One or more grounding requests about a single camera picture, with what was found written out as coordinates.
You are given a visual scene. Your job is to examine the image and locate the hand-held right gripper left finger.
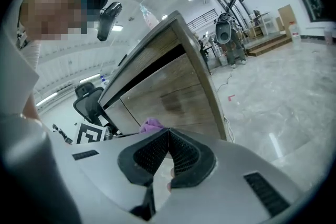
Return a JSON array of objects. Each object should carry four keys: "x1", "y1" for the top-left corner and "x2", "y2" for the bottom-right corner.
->
[{"x1": 70, "y1": 127, "x2": 170, "y2": 221}]

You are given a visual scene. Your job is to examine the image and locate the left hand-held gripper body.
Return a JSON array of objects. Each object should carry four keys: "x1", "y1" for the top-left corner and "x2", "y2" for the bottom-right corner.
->
[{"x1": 75, "y1": 122, "x2": 123, "y2": 145}]

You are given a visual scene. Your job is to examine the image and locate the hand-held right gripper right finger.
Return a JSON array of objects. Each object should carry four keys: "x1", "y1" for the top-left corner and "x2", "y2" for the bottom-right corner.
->
[{"x1": 154, "y1": 127, "x2": 302, "y2": 224}]

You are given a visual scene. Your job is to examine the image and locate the purple cloth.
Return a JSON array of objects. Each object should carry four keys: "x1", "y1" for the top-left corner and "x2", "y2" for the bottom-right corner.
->
[{"x1": 139, "y1": 117, "x2": 165, "y2": 134}]

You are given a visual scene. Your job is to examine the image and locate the person's left forearm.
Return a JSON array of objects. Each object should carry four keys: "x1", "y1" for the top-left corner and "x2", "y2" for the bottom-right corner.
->
[{"x1": 21, "y1": 91, "x2": 44, "y2": 126}]

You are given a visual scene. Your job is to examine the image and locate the dark wooden sink cabinet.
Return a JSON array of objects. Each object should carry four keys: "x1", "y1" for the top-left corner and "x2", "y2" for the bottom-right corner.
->
[{"x1": 97, "y1": 10, "x2": 229, "y2": 141}]

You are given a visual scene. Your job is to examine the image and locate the black office chair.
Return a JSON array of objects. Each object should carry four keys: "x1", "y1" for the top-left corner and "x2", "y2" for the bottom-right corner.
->
[{"x1": 72, "y1": 81, "x2": 112, "y2": 126}]

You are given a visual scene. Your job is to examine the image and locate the long ceiling light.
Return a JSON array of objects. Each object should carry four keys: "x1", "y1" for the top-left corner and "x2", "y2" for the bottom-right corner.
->
[
  {"x1": 35, "y1": 91, "x2": 59, "y2": 108},
  {"x1": 78, "y1": 73, "x2": 102, "y2": 84}
]

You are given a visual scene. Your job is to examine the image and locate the person's white shirt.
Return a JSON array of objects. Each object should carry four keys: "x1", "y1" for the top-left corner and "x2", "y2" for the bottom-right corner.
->
[{"x1": 0, "y1": 0, "x2": 43, "y2": 119}]

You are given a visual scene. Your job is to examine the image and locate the person's head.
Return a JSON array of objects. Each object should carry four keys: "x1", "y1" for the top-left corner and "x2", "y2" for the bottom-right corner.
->
[{"x1": 19, "y1": 0, "x2": 102, "y2": 41}]

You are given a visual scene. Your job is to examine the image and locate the pink pump bottle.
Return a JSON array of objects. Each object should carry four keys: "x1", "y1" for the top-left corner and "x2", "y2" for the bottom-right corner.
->
[{"x1": 140, "y1": 4, "x2": 160, "y2": 29}]

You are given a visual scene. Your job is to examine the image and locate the wooden platform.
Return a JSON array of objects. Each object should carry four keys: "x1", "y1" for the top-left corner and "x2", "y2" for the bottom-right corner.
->
[{"x1": 245, "y1": 33, "x2": 293, "y2": 57}]

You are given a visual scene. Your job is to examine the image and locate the black dome-shaped device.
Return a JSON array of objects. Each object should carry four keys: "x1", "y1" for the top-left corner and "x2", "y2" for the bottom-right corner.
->
[{"x1": 215, "y1": 20, "x2": 233, "y2": 44}]

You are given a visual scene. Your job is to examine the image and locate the black stair railing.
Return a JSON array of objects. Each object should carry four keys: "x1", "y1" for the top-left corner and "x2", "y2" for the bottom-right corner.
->
[{"x1": 186, "y1": 9, "x2": 216, "y2": 32}]

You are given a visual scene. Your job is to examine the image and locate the cardboard box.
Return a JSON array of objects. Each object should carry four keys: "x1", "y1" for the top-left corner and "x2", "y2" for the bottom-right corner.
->
[{"x1": 277, "y1": 4, "x2": 293, "y2": 32}]

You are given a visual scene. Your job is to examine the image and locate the long white cable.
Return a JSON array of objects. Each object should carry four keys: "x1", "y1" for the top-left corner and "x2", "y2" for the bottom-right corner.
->
[{"x1": 224, "y1": 115, "x2": 235, "y2": 142}]

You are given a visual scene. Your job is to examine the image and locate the black head camera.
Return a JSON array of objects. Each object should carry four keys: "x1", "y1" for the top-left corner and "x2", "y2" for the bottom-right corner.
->
[{"x1": 96, "y1": 2, "x2": 123, "y2": 42}]

